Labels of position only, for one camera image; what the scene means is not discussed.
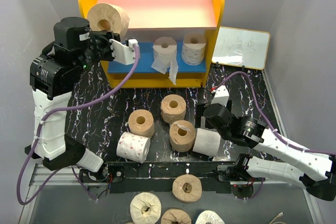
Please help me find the white patterned paper roll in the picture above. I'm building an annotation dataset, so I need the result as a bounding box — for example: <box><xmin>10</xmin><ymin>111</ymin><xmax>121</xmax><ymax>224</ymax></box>
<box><xmin>116</xmin><ymin>132</ymin><xmax>151</xmax><ymax>164</ymax></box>

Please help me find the wrapped tan roll front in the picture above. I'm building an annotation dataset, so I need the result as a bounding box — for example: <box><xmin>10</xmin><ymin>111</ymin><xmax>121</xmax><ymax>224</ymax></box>
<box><xmin>172</xmin><ymin>174</ymin><xmax>203</xmax><ymax>203</ymax></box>

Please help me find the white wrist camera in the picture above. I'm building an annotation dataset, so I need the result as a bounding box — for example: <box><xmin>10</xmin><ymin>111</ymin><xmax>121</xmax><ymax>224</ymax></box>
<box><xmin>211</xmin><ymin>85</ymin><xmax>229</xmax><ymax>106</ymax></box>
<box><xmin>109</xmin><ymin>39</ymin><xmax>141</xmax><ymax>65</ymax></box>

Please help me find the wrapped tan roll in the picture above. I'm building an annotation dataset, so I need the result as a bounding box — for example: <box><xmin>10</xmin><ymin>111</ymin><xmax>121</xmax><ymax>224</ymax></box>
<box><xmin>172</xmin><ymin>174</ymin><xmax>203</xmax><ymax>203</ymax></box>
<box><xmin>161</xmin><ymin>209</ymin><xmax>192</xmax><ymax>224</ymax></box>

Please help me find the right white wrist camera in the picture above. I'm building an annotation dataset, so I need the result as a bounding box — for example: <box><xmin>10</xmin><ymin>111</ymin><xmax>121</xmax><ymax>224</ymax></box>
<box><xmin>211</xmin><ymin>85</ymin><xmax>229</xmax><ymax>106</ymax></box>

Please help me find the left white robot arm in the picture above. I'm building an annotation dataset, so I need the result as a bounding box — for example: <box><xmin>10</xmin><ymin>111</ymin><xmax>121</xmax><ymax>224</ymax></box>
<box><xmin>25</xmin><ymin>17</ymin><xmax>120</xmax><ymax>182</ymax></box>

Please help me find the yellow shelf unit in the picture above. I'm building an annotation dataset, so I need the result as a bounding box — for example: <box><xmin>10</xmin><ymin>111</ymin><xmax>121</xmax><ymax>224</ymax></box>
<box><xmin>78</xmin><ymin>0</ymin><xmax>225</xmax><ymax>88</ymax></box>

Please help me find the white cable end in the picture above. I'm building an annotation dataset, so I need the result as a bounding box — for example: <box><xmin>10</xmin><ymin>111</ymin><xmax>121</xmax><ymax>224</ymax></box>
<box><xmin>269</xmin><ymin>211</ymin><xmax>285</xmax><ymax>224</ymax></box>

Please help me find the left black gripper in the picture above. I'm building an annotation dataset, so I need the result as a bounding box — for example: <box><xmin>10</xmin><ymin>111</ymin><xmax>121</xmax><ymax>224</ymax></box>
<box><xmin>75</xmin><ymin>30</ymin><xmax>123</xmax><ymax>73</ymax></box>

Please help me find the tan roll with white scrap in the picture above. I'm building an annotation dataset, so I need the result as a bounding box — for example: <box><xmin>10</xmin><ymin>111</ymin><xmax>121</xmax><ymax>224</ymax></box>
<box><xmin>169</xmin><ymin>120</ymin><xmax>196</xmax><ymax>152</ymax></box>

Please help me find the white paper roll sheet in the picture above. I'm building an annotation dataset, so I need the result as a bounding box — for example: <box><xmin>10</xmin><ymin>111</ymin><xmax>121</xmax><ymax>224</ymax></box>
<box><xmin>151</xmin><ymin>37</ymin><xmax>179</xmax><ymax>85</ymax></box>

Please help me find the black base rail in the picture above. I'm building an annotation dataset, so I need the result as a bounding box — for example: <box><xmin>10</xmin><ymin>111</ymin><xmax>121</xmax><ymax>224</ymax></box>
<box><xmin>78</xmin><ymin>155</ymin><xmax>266</xmax><ymax>195</ymax></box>

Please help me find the wrapped white roll bottom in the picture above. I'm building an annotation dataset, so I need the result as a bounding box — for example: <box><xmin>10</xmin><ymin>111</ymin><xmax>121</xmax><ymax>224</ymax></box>
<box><xmin>192</xmin><ymin>210</ymin><xmax>225</xmax><ymax>224</ymax></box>

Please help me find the wrapped white roll front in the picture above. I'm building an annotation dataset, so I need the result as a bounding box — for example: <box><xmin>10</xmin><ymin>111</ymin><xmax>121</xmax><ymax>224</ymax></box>
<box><xmin>130</xmin><ymin>192</ymin><xmax>162</xmax><ymax>223</ymax></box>

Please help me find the small whiteboard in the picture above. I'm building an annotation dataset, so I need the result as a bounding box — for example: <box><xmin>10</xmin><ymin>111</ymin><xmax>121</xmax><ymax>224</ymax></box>
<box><xmin>212</xmin><ymin>26</ymin><xmax>270</xmax><ymax>70</ymax></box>

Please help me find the wrapped tan roll bottom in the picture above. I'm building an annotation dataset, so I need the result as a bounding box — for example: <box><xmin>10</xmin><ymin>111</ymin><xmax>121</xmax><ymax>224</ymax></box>
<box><xmin>161</xmin><ymin>209</ymin><xmax>192</xmax><ymax>224</ymax></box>

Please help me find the wrapped white roll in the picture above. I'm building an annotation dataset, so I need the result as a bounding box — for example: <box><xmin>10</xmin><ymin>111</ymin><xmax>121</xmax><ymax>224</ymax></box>
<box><xmin>130</xmin><ymin>192</ymin><xmax>162</xmax><ymax>223</ymax></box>
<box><xmin>192</xmin><ymin>210</ymin><xmax>225</xmax><ymax>224</ymax></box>

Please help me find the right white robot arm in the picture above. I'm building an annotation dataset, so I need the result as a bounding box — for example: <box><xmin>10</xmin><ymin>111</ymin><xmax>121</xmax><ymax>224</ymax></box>
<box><xmin>195</xmin><ymin>103</ymin><xmax>335</xmax><ymax>201</ymax></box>

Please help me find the tan paper roll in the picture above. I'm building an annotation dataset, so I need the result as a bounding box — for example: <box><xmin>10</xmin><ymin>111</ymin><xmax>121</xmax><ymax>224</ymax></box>
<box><xmin>87</xmin><ymin>3</ymin><xmax>130</xmax><ymax>40</ymax></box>
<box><xmin>161</xmin><ymin>94</ymin><xmax>186</xmax><ymax>124</ymax></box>
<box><xmin>128</xmin><ymin>109</ymin><xmax>155</xmax><ymax>138</ymax></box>

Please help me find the white dotted roll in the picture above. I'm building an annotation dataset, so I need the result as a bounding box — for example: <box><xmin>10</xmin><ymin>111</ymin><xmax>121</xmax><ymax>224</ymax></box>
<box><xmin>182</xmin><ymin>32</ymin><xmax>206</xmax><ymax>66</ymax></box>

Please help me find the plain white lying roll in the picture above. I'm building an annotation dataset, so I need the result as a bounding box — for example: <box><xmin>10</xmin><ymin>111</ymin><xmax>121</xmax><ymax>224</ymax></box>
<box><xmin>193</xmin><ymin>129</ymin><xmax>221</xmax><ymax>157</ymax></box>

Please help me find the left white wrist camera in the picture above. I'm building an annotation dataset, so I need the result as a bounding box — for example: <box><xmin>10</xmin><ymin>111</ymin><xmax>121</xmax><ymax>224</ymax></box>
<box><xmin>109</xmin><ymin>39</ymin><xmax>141</xmax><ymax>65</ymax></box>

